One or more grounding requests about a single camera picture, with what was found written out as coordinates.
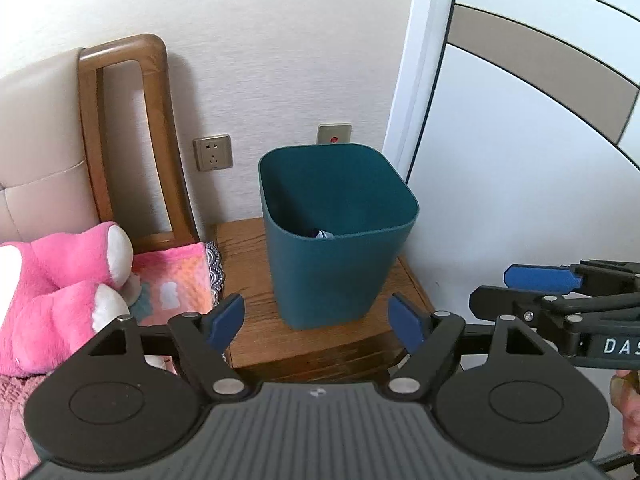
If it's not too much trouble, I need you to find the teal plastic trash bin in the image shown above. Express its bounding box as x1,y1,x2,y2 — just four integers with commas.
258,143,420,332

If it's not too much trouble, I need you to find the wooden nightstand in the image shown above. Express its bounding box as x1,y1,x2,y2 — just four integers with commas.
215,217,437,386

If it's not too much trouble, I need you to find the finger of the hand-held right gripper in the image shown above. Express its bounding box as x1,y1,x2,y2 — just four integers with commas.
504,259,640,295
469,285,596,342

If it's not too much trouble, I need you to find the wall switch with red dot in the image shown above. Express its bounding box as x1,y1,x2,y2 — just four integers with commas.
317,123,353,146

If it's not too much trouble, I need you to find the pink quilted bedspread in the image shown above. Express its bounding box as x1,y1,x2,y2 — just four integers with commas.
0,373,51,480

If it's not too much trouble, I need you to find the beige padded headboard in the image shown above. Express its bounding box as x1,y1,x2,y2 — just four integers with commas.
0,48,101,247

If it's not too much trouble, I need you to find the white and beige door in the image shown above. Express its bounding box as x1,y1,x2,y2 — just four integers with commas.
382,0,640,311

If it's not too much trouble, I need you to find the wooden headboard frame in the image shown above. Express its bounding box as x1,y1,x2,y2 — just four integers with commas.
77,34,202,254

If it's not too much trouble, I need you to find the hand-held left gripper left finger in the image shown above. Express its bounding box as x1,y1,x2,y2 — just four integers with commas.
88,293,254,402

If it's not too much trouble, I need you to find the beige wall socket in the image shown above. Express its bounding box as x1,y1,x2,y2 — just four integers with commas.
193,134,234,173

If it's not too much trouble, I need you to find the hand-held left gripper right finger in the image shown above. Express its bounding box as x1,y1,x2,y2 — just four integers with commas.
387,292,552,403

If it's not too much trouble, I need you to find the pink and white plush toy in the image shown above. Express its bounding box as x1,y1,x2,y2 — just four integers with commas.
0,222,135,378

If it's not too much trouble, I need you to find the person's right hand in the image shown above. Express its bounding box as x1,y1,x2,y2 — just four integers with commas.
609,369,640,456

